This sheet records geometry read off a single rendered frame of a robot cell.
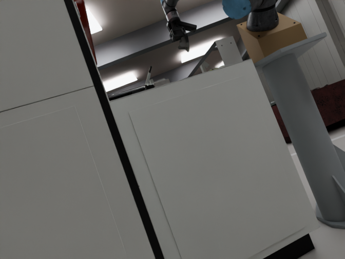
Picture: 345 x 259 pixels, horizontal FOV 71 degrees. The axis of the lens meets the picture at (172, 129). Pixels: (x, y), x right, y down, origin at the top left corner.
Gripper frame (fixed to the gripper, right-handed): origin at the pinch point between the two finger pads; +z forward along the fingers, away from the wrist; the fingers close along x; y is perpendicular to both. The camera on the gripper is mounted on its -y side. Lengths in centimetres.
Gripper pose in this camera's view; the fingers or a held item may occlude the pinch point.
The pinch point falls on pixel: (188, 50)
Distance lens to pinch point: 156.4
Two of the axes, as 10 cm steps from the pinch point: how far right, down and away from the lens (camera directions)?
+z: 3.5, 9.3, -0.7
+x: 2.1, -1.5, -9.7
